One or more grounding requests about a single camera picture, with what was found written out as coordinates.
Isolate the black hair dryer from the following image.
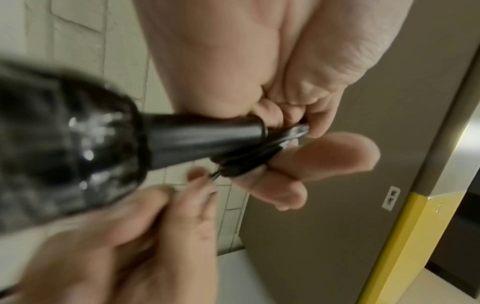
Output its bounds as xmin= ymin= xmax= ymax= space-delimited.
xmin=0 ymin=59 xmax=268 ymax=236

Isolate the white wall outlet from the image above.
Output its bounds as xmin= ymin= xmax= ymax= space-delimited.
xmin=381 ymin=186 xmax=402 ymax=212

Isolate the person's right hand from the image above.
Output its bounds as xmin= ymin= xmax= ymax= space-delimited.
xmin=0 ymin=167 xmax=241 ymax=304

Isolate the black power cable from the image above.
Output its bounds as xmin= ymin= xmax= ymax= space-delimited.
xmin=208 ymin=124 xmax=311 ymax=181

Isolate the person's left hand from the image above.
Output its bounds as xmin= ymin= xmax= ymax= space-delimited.
xmin=133 ymin=0 xmax=443 ymax=212

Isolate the yellow corner guard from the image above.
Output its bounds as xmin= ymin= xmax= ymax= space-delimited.
xmin=355 ymin=190 xmax=468 ymax=304

